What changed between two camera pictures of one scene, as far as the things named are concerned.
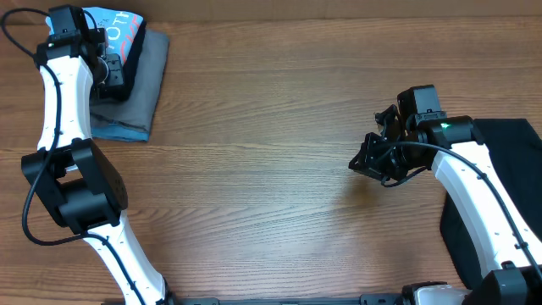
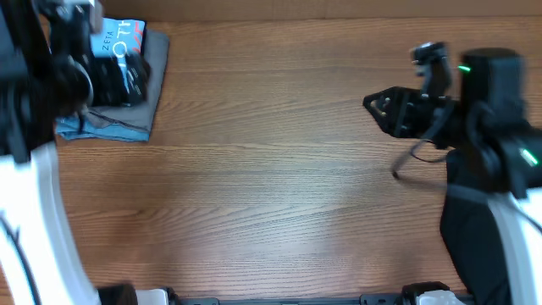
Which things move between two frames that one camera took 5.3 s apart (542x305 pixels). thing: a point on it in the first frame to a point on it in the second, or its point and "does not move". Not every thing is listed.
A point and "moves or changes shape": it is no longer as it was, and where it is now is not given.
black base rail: [366, 299] does not move
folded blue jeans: [118, 131] does not move
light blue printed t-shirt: [122, 29] moves or changes shape
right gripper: [378, 149] to [414, 112]
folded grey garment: [140, 109] does not move
